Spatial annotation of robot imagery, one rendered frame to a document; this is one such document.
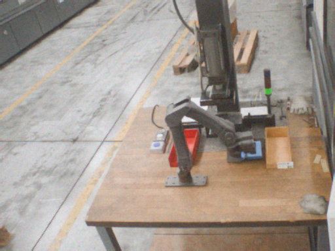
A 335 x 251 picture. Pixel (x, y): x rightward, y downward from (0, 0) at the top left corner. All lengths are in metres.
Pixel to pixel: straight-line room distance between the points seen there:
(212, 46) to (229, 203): 0.74
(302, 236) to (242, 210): 0.85
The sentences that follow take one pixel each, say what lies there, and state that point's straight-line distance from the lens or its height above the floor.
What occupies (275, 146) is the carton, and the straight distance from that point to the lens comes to 1.93.
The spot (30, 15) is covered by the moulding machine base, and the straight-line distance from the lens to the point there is 7.93.
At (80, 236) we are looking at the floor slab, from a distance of 3.05.
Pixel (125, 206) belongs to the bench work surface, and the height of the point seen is 0.90.
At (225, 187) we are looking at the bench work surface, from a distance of 1.73.
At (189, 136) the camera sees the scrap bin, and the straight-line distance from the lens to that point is 2.06.
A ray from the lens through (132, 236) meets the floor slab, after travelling 2.88.
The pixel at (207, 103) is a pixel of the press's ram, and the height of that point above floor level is 1.12.
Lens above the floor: 2.08
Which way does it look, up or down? 32 degrees down
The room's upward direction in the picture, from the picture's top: 9 degrees counter-clockwise
